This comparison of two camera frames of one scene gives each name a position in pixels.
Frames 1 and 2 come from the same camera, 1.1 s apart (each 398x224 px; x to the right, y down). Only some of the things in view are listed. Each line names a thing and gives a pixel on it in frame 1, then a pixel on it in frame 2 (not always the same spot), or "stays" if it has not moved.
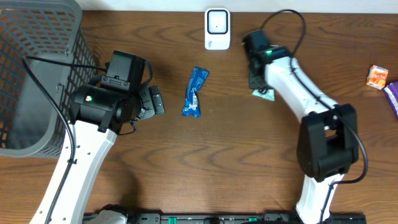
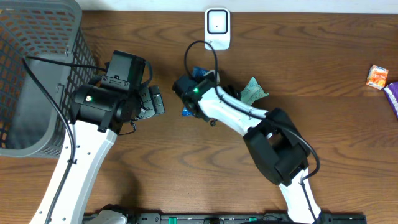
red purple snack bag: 391,90 stays
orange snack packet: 377,77 stays
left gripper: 152,101 stays
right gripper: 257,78 -> 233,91
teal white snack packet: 270,94 -> 252,92
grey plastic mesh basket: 32,124 stays
